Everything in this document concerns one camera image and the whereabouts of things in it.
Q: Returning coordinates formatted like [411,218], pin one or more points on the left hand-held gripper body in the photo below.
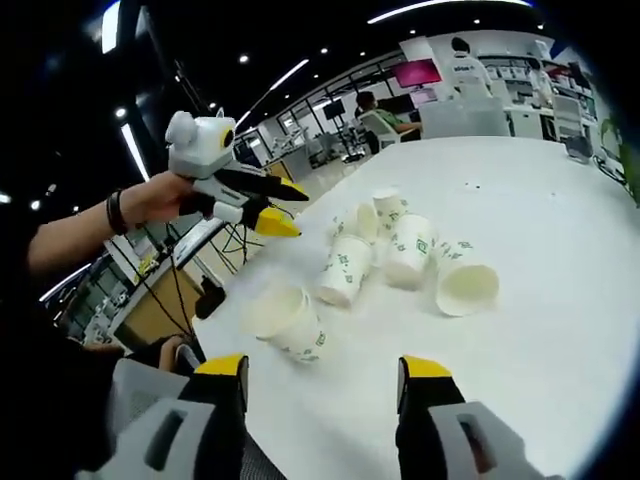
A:
[200,147]

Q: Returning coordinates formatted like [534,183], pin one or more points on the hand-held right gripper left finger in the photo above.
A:
[210,430]

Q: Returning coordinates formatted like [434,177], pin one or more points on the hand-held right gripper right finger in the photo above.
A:
[435,435]

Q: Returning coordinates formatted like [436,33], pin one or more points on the white paper cup green print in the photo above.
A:
[362,225]
[465,285]
[390,205]
[345,272]
[410,250]

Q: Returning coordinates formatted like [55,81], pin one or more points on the stack of white paper cups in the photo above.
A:
[295,330]

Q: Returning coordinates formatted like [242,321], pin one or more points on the person's left hand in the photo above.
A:
[160,200]

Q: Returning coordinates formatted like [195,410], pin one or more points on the black laptop stand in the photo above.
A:
[240,245]

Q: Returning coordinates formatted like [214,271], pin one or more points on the ceiling light strip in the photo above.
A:
[135,150]
[290,74]
[440,10]

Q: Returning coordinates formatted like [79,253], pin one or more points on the grey mesh office chair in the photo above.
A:
[570,117]
[140,390]

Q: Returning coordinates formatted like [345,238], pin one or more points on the black monitor on stand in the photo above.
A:
[334,109]

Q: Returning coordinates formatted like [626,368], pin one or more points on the black wristband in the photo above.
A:
[116,212]

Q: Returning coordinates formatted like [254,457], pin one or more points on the white table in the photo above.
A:
[500,350]

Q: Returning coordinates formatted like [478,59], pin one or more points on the white office chair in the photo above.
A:
[377,132]

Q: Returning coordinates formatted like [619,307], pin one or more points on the brown wooden cabinet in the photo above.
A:
[145,322]

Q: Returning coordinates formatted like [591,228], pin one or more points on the pink screen monitor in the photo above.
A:
[417,72]

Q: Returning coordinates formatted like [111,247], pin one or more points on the white desk partition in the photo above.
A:
[465,117]

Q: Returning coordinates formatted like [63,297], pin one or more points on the white storage shelf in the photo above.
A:
[510,80]

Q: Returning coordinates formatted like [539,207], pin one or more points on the green potted plant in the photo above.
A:
[627,160]

